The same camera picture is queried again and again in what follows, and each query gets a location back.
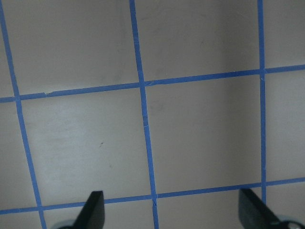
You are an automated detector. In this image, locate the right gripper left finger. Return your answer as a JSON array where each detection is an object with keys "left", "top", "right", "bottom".
[{"left": 52, "top": 191, "right": 105, "bottom": 229}]

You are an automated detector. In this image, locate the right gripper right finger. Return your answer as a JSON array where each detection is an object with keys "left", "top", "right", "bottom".
[{"left": 238, "top": 188, "right": 305, "bottom": 229}]

